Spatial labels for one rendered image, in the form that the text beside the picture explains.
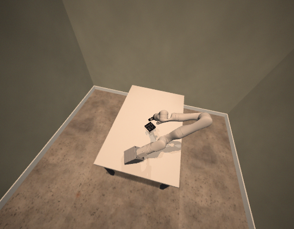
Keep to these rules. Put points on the black knob box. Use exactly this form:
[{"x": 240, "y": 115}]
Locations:
[{"x": 150, "y": 126}]

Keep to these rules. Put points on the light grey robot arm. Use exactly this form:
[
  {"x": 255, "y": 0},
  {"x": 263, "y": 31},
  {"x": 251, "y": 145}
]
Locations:
[{"x": 203, "y": 120}]

